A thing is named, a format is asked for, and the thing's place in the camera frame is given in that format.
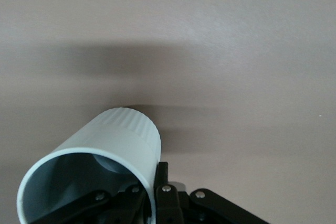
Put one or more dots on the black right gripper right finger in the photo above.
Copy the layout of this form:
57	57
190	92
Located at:
168	205

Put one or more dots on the white mug with printed text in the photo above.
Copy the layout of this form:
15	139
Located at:
118	140

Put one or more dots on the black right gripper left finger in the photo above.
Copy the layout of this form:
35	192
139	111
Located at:
123	200

